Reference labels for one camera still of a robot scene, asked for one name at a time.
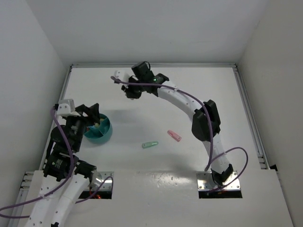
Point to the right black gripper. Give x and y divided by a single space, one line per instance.
130 92

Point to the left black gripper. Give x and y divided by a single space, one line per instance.
93 111

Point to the yellow highlighter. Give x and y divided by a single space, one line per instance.
99 123

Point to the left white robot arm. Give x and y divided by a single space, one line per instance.
64 175

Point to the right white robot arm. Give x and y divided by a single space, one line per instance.
203 115

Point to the teal divided round container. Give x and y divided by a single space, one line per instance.
103 134

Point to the green transparent stapler case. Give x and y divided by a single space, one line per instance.
150 144

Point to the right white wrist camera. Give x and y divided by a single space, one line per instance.
121 75

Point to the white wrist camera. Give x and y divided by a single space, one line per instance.
66 108
121 75

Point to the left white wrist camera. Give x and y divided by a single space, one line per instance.
66 108

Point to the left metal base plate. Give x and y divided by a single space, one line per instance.
101 181

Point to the metal base plate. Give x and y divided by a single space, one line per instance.
101 181
206 183

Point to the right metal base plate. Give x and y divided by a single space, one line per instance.
206 183

